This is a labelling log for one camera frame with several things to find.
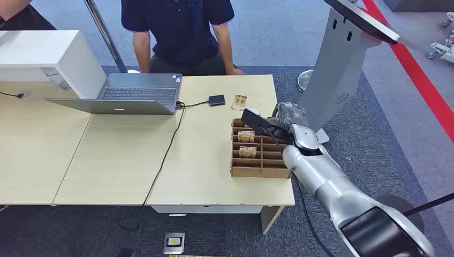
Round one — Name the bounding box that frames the white wheeled cart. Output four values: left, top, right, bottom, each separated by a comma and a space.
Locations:
425, 11, 454, 65

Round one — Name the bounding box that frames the red floor tape stripe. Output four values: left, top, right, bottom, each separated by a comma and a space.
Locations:
361, 0, 454, 143

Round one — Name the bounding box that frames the grey kiosk stand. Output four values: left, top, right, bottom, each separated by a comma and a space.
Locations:
298, 0, 401, 134

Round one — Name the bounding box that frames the brown cardboard card organizer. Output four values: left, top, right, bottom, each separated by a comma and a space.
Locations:
230, 118, 293, 179

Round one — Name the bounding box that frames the white cabinet box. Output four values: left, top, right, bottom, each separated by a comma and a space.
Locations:
0, 29, 108, 100

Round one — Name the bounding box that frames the black cable at grommet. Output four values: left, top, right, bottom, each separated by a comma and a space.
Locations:
0, 90, 25, 100

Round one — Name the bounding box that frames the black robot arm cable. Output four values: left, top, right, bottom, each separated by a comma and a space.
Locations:
265, 128, 335, 257

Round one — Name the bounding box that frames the silver device with screen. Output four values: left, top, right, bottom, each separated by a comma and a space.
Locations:
162, 232, 186, 255

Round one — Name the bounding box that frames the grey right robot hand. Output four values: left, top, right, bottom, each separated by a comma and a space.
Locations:
276, 102, 308, 127

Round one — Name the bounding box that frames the grey open laptop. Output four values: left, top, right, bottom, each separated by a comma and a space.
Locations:
44, 72, 183, 116

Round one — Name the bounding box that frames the hotel card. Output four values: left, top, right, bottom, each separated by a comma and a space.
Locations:
231, 94, 248, 111
237, 130, 256, 143
239, 146, 257, 159

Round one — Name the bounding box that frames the wooden desk leg panel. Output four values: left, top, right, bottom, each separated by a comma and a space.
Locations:
260, 205, 285, 235

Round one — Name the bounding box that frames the dark grey carpet mat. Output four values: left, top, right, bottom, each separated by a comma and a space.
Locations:
0, 65, 442, 257

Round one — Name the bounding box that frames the thin black reader cable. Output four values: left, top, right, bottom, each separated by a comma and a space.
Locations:
176, 101, 210, 109

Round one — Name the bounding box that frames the small black card reader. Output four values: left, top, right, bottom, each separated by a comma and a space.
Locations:
208, 94, 226, 108

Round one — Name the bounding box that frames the slanted metal pole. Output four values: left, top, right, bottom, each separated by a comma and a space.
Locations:
84, 0, 129, 74

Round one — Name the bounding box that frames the round kiosk base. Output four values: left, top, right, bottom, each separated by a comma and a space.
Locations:
297, 69, 315, 94

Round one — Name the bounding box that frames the thin black rod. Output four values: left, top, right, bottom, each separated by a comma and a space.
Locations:
402, 192, 454, 217

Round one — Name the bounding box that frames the clear tape patch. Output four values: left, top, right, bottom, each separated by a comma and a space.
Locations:
39, 67, 71, 92

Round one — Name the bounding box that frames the person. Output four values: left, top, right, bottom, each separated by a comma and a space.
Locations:
0, 0, 57, 31
120, 0, 245, 77

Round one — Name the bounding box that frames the long black laptop cable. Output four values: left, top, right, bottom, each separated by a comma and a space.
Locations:
116, 105, 186, 233

